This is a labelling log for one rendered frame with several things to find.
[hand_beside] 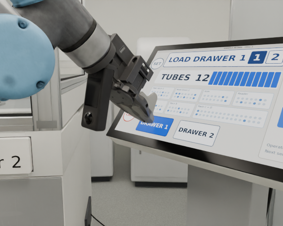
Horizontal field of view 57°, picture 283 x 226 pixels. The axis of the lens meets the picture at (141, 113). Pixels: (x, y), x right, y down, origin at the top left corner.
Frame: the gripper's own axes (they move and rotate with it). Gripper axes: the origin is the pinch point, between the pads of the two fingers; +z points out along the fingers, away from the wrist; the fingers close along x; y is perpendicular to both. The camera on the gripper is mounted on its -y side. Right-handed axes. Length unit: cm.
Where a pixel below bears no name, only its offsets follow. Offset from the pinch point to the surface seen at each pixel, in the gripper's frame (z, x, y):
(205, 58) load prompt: 2.4, -5.4, 20.8
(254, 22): 99, 39, 144
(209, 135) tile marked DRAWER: 2.4, -14.1, 0.7
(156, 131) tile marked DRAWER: 2.4, -1.7, -0.8
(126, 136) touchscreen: 2.5, 6.4, -3.6
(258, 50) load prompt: 2.4, -17.4, 22.4
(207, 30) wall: 198, 159, 252
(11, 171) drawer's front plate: 0.6, 41.0, -23.7
